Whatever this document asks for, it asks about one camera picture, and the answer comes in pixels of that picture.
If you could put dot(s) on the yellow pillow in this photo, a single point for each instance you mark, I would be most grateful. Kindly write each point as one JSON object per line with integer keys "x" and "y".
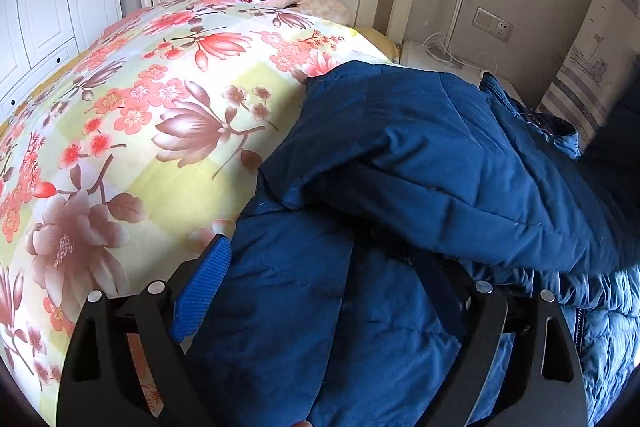
{"x": 381, "y": 43}

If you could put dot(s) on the pink pillow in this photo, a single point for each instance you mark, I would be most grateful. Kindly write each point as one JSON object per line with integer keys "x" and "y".
{"x": 325, "y": 7}

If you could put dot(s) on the floral quilt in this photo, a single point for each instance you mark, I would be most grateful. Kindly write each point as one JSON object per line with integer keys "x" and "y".
{"x": 150, "y": 82}

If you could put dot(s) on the striped printed curtain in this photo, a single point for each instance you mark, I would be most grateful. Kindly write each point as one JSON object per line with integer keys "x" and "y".
{"x": 585, "y": 72}

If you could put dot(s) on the blue padded jacket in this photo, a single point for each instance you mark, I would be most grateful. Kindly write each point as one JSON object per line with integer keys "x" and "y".
{"x": 400, "y": 147}

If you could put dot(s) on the wall socket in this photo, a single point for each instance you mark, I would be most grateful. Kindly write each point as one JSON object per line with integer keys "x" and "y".
{"x": 492, "y": 24}

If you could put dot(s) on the white nightstand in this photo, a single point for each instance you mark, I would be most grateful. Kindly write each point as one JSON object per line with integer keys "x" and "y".
{"x": 425, "y": 57}

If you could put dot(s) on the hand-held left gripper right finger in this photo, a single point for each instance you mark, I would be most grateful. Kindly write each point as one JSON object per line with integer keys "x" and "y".
{"x": 481, "y": 324}

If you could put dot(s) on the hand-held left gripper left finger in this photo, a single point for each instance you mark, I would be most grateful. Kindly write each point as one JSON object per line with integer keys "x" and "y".
{"x": 206, "y": 284}

